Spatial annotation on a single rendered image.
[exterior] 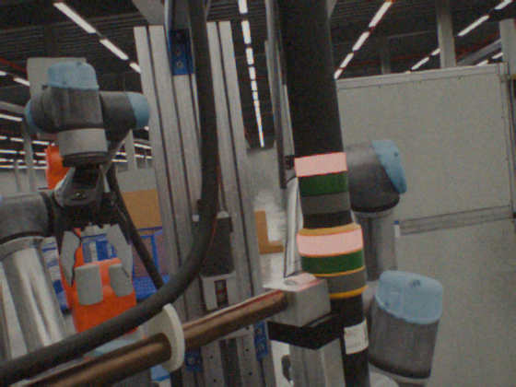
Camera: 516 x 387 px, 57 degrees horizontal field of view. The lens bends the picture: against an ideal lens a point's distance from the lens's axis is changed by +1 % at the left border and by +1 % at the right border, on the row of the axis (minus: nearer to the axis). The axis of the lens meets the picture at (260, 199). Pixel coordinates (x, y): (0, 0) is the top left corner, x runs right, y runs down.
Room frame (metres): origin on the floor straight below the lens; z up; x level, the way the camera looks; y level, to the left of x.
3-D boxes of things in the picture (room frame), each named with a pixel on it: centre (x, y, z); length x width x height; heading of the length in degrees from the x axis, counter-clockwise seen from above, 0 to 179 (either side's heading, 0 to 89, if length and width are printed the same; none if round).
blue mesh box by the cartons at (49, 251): (7.17, 2.92, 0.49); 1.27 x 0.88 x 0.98; 179
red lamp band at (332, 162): (0.32, -0.04, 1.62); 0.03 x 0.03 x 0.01
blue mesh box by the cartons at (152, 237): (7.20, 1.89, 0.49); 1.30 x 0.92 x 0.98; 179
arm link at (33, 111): (0.89, 0.34, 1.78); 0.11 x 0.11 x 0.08; 43
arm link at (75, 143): (0.80, 0.29, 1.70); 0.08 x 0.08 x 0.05
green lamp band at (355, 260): (0.32, -0.04, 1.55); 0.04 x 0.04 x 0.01
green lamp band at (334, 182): (0.32, -0.04, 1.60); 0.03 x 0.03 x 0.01
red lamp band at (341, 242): (0.32, -0.04, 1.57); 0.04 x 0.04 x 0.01
